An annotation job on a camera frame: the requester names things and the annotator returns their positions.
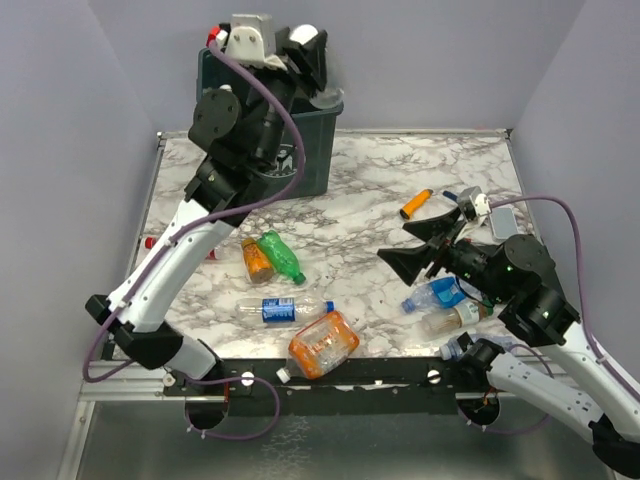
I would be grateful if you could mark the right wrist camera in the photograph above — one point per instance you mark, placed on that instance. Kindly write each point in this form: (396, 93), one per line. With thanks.
(475, 205)

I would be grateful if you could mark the red cap water bottle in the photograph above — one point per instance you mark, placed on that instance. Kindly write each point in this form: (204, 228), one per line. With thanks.
(150, 241)

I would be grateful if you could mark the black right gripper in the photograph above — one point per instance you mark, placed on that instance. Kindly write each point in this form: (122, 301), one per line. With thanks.
(407, 261)

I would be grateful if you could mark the small orange tea bottle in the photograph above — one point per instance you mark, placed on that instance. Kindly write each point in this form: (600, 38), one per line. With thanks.
(258, 266)

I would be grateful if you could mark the light blue label bottle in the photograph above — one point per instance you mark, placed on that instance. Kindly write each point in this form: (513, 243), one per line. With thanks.
(441, 293)

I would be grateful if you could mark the yellow utility knife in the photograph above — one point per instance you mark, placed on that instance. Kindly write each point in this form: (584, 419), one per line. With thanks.
(407, 211)

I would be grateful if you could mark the green cap milk tea bottle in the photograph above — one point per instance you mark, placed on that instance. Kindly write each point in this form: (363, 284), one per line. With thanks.
(464, 314)

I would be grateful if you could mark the blue label bottle near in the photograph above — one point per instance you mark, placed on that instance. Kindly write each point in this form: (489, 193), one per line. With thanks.
(284, 310)

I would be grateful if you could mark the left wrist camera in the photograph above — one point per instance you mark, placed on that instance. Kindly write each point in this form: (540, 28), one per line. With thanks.
(249, 39)

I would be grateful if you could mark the green plastic bottle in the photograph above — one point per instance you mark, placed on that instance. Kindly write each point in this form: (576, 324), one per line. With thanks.
(281, 257)

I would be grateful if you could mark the grey white power bank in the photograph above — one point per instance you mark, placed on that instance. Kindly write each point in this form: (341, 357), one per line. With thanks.
(503, 223)

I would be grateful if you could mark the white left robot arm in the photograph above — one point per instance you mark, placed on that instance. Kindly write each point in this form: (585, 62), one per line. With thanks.
(239, 134)

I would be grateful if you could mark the clear glass-like jar bottle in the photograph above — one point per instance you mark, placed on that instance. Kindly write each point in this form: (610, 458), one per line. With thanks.
(333, 93)

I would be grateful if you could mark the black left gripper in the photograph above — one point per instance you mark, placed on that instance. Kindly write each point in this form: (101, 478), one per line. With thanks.
(307, 59)

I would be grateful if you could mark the small clear blue cap bottle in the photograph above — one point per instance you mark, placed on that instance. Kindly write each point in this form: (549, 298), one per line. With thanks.
(456, 346)

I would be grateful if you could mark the dark green trash bin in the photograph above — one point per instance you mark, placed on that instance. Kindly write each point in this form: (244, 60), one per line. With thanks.
(316, 126)

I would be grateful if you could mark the blue handled pliers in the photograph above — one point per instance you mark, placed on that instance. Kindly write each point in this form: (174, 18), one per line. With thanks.
(450, 195)

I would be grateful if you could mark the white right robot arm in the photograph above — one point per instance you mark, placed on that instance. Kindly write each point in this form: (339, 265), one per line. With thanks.
(604, 406)

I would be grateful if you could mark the black flat box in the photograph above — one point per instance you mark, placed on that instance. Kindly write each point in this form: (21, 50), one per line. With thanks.
(545, 266)

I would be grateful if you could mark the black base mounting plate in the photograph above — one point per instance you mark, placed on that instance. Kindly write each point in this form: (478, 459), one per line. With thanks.
(371, 386)

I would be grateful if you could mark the large orange juice bottle near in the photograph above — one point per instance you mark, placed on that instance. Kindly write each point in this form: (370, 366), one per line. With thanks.
(319, 348)

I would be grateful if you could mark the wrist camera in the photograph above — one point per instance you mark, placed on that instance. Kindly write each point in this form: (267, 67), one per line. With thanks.
(475, 205)
(249, 39)

